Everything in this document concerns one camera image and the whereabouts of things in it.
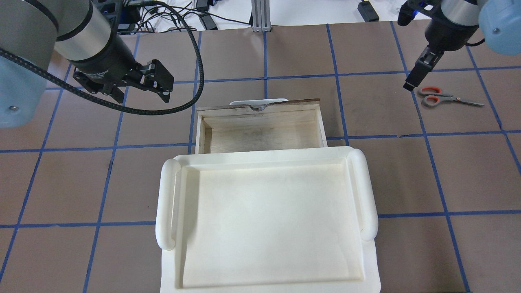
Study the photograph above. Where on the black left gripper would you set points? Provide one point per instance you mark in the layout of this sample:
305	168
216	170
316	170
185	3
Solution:
106	60

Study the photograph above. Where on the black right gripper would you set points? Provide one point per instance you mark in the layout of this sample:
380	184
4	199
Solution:
439	37

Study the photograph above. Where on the orange grey scissors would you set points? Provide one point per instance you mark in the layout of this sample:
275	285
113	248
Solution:
434	96

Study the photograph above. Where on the wooden drawer with white handle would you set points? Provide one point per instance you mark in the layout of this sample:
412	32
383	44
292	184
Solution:
260	125

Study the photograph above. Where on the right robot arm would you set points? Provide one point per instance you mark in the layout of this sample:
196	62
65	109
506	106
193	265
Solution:
500	23

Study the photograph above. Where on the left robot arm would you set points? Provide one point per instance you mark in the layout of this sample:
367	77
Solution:
33	30

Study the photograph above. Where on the small black power brick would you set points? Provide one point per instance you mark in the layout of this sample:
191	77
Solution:
367	11

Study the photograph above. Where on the white foam tray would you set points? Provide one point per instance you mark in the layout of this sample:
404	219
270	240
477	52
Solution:
282	221

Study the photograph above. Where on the aluminium frame post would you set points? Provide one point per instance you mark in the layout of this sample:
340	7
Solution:
261	16

